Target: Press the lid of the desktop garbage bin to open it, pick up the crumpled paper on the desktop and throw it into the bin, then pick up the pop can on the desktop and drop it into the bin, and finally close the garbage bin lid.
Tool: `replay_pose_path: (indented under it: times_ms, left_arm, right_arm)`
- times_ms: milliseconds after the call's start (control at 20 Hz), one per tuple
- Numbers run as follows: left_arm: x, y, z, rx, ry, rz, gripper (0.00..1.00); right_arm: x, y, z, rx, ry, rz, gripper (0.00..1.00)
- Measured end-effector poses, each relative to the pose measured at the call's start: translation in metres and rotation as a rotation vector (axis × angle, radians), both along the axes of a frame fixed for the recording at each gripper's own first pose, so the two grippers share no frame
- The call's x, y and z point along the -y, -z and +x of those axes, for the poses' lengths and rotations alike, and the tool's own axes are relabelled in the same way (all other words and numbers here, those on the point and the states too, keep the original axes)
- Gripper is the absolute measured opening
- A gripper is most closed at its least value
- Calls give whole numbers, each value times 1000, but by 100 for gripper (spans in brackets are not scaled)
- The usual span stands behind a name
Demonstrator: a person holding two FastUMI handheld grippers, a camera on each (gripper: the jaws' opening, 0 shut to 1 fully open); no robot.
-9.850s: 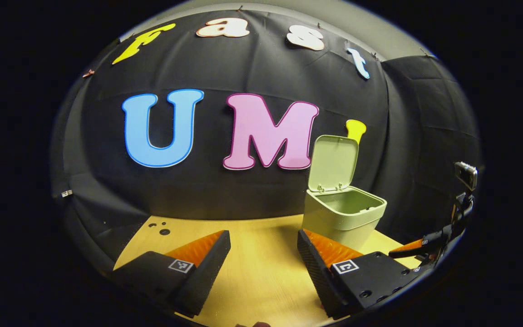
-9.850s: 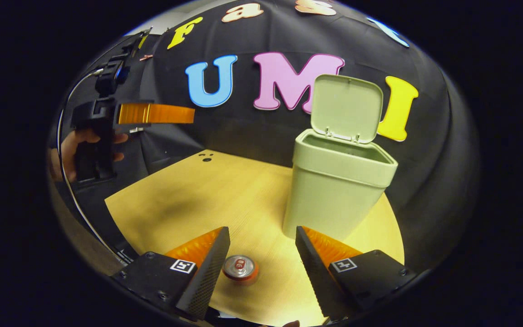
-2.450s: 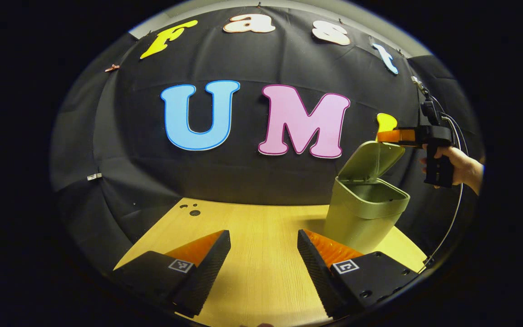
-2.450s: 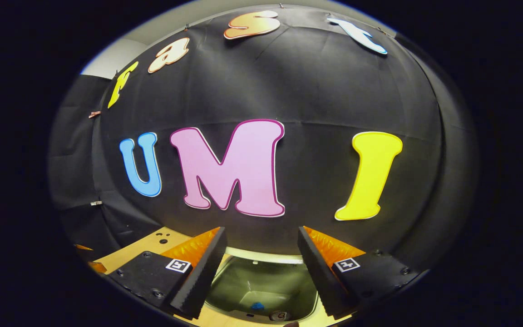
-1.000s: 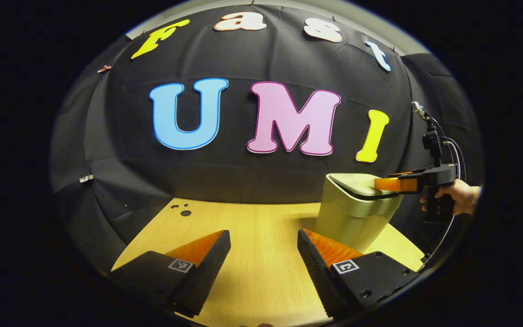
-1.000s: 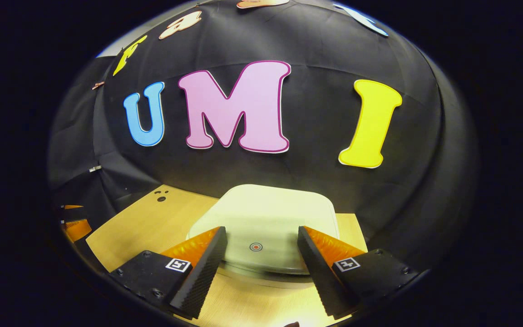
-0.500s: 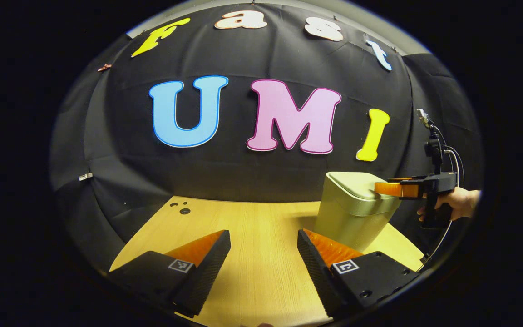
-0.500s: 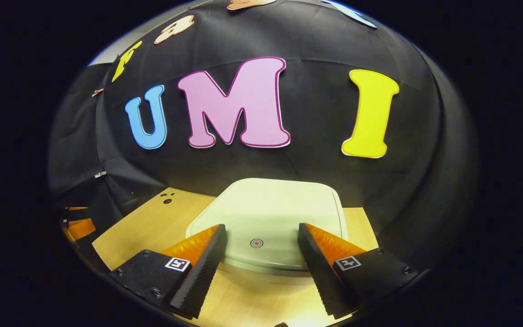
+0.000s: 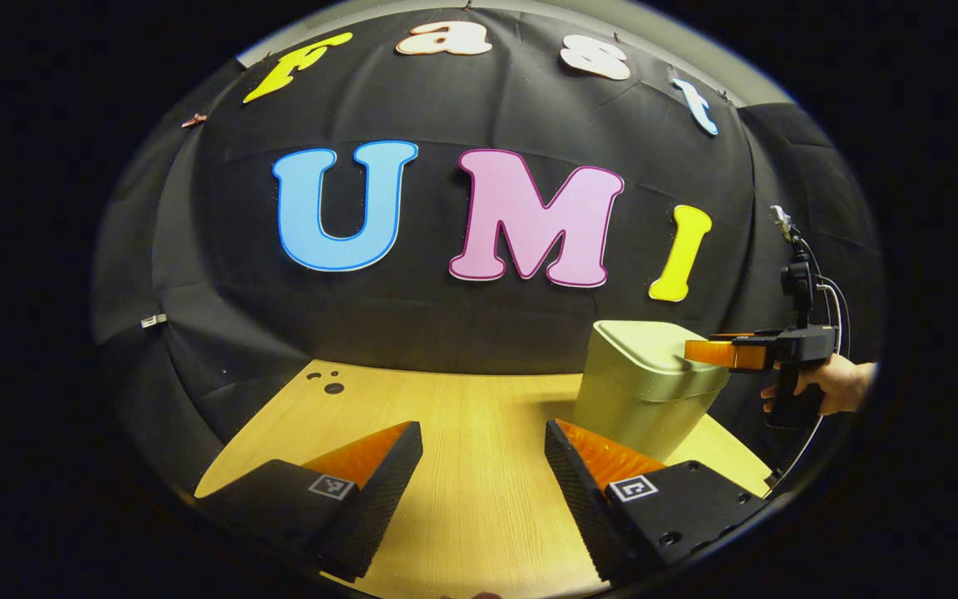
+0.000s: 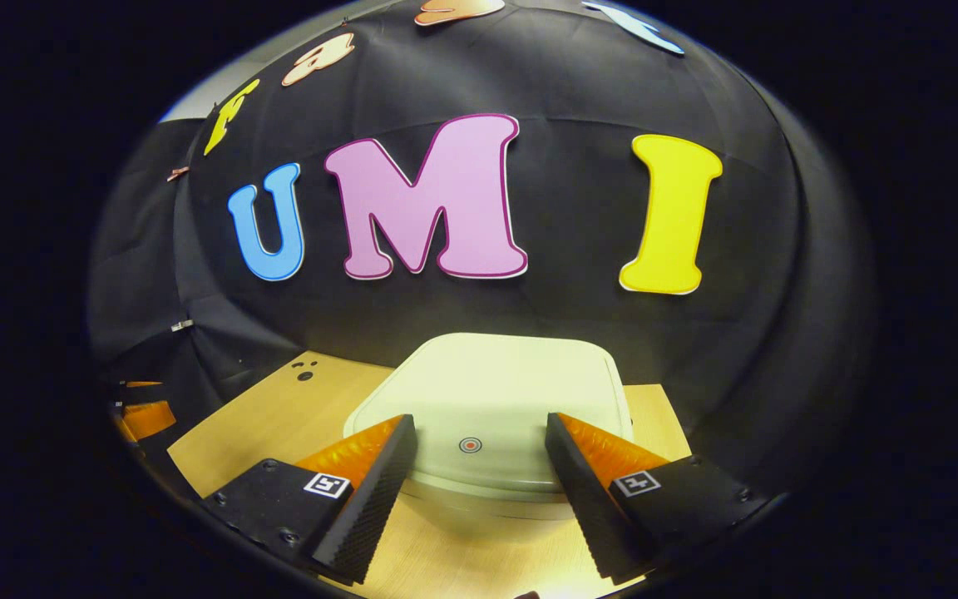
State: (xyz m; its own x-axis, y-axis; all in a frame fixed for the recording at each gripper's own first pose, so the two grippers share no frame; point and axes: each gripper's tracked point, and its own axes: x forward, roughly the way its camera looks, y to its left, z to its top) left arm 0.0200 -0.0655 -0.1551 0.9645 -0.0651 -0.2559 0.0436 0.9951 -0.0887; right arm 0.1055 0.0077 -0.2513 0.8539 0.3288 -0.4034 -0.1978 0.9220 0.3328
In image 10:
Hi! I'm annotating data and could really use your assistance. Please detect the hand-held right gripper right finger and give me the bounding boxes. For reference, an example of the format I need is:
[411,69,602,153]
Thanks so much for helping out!
[545,412,767,586]

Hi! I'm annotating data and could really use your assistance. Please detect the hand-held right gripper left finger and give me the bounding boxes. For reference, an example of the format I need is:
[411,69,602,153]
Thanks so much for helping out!
[203,413,418,586]

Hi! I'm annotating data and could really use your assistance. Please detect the light green desktop garbage bin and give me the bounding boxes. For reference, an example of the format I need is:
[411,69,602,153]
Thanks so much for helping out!
[343,332,636,521]

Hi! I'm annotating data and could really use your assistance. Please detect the wooden desktop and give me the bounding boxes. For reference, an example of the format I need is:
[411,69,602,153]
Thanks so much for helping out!
[167,349,692,599]

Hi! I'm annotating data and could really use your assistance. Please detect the black backdrop cloth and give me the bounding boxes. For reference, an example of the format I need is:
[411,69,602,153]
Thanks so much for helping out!
[86,0,877,500]

